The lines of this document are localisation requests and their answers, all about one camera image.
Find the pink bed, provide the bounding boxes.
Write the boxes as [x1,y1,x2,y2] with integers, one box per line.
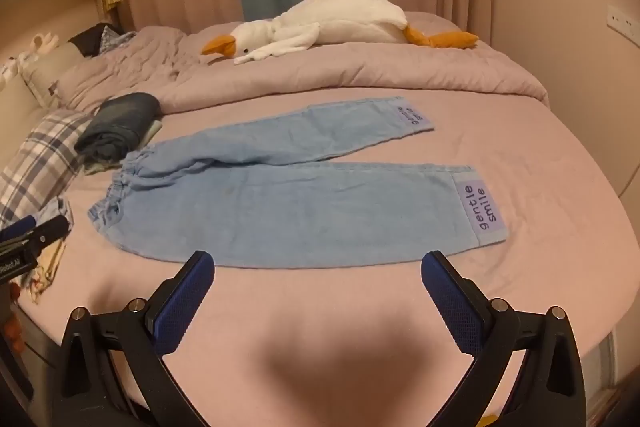
[15,87,640,427]

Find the dark folded jeans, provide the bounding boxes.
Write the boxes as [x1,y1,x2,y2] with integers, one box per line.
[74,93,162,165]

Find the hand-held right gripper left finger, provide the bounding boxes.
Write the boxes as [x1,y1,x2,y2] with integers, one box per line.
[60,250,216,427]

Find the white goose plush toy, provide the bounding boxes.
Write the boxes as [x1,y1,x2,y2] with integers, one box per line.
[201,0,480,66]

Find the small white plush toy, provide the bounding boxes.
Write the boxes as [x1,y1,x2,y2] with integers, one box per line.
[25,32,59,56]

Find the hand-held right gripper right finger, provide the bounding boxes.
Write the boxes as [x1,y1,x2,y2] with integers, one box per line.
[420,250,587,427]

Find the crumpled light blue garment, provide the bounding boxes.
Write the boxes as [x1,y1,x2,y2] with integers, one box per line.
[30,196,75,234]

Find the pink quilt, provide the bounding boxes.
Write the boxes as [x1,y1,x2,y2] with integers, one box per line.
[57,11,550,115]

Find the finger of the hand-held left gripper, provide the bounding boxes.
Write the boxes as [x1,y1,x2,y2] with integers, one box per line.
[0,214,70,254]

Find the dark clothes pile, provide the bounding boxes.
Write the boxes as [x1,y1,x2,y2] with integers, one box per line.
[67,23,137,58]

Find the white wall socket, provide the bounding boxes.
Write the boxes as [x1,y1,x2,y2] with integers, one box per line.
[606,4,639,38]

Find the beige long pillow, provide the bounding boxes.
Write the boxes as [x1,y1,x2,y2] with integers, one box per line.
[20,42,87,108]

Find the plaid pillow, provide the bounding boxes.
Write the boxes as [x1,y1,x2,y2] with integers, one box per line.
[0,109,94,228]

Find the light blue denim pants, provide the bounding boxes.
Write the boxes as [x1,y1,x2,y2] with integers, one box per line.
[87,96,510,269]

